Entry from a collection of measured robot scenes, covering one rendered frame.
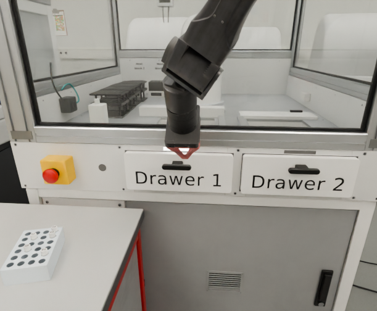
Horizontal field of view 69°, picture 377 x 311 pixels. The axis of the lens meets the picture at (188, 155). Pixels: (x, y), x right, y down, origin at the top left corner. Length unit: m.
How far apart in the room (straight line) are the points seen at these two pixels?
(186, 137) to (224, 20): 0.24
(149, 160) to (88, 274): 0.30
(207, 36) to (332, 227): 0.70
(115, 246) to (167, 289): 0.40
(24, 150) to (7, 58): 0.24
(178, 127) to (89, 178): 0.40
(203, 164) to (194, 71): 0.36
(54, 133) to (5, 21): 0.28
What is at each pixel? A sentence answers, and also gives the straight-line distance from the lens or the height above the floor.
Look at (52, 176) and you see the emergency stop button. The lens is 0.78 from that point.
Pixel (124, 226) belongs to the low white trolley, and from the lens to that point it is 0.74.
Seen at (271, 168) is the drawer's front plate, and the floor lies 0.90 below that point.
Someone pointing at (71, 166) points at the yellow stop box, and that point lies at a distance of 0.81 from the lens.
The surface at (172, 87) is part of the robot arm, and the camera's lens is 0.46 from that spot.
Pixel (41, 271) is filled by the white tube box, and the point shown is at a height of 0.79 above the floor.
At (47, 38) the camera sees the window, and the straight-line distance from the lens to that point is 0.80.
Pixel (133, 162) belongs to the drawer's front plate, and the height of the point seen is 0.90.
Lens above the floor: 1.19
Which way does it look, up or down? 22 degrees down
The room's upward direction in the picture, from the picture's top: straight up
